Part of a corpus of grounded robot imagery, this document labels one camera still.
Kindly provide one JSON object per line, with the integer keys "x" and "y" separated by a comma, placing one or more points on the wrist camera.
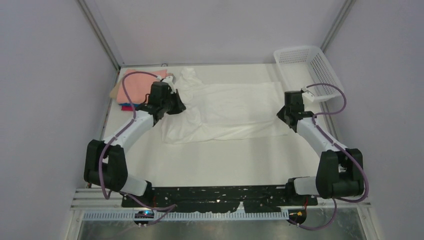
{"x": 307, "y": 95}
{"x": 170, "y": 80}

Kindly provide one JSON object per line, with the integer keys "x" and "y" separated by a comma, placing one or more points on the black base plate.
{"x": 221, "y": 199}

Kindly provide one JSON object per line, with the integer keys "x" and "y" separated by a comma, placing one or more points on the white slotted cable duct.
{"x": 148, "y": 215}

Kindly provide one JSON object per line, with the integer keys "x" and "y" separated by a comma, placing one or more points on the white plastic basket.
{"x": 307, "y": 67}

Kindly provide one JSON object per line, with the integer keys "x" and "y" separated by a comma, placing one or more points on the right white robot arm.
{"x": 340, "y": 169}

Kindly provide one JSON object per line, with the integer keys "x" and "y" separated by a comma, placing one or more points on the blue folded t shirt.
{"x": 128, "y": 104}

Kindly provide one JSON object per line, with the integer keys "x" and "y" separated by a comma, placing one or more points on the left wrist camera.
{"x": 170, "y": 80}

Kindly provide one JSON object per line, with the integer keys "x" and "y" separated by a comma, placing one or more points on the white t shirt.
{"x": 224, "y": 111}

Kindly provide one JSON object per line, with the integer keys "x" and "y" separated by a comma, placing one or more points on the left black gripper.
{"x": 175, "y": 103}

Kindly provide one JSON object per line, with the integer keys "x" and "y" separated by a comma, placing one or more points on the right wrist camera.
{"x": 307, "y": 95}

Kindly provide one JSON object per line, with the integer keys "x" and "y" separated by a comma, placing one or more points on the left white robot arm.
{"x": 105, "y": 161}

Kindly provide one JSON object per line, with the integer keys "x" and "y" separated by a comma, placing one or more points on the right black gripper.
{"x": 285, "y": 114}

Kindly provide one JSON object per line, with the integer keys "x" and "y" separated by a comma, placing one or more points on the grey aluminium frame rail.
{"x": 97, "y": 32}

